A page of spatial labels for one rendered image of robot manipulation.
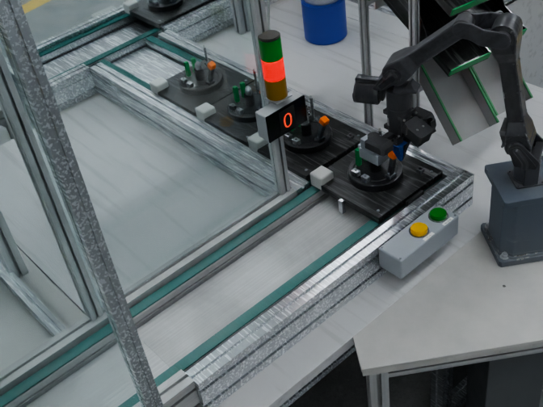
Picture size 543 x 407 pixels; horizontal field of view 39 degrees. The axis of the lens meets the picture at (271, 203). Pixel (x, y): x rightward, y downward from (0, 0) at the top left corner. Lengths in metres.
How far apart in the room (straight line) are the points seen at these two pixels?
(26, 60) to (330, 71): 1.75
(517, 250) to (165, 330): 0.84
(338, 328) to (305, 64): 1.21
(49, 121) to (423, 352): 0.99
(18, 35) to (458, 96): 1.35
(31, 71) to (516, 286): 1.23
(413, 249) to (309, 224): 0.30
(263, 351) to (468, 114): 0.86
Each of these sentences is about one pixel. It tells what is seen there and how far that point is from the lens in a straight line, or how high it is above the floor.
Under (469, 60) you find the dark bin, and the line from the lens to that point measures 2.01.
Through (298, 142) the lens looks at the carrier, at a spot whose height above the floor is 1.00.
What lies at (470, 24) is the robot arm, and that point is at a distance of 1.64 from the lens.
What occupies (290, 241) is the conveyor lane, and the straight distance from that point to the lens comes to 1.90.
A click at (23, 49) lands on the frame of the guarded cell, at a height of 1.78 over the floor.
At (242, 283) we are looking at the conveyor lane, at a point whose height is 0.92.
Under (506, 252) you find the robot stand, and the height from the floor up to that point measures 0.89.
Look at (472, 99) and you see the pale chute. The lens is 2.13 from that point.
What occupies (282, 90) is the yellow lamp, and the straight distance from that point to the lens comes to 1.77.
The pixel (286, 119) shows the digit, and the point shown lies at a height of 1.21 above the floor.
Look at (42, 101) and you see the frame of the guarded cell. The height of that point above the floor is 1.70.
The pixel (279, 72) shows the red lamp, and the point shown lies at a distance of 1.74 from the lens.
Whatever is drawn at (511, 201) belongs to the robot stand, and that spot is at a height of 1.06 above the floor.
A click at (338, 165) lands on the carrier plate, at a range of 2.03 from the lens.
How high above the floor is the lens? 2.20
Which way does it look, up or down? 39 degrees down
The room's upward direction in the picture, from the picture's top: 9 degrees counter-clockwise
